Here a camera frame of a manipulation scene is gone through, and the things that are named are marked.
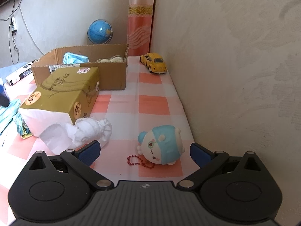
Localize blue patterned cloth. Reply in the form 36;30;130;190
13;113;32;139

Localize blue desk globe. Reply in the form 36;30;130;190
87;19;113;44

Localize white power strip cables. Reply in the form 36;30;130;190
0;0;46;64

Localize black white book box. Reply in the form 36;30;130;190
5;60;36;86

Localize gold tissue pack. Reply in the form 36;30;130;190
19;67;100;154

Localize blue white plush toy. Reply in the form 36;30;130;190
137;125;185;165

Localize light blue folded cloth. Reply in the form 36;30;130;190
0;99;21;133

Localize beige drawstring cloth bag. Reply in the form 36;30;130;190
96;55;123;63

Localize yellow toy car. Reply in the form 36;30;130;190
139;53;167;74

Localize blue face masks stack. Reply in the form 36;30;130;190
63;52;89;64

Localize brown cardboard box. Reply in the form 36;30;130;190
31;43;128;90

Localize crumpled white tissue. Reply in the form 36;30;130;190
39;118;112;155

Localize blue bedsheet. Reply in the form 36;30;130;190
0;62;27;81

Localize pink patterned curtain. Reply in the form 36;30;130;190
127;0;154;56

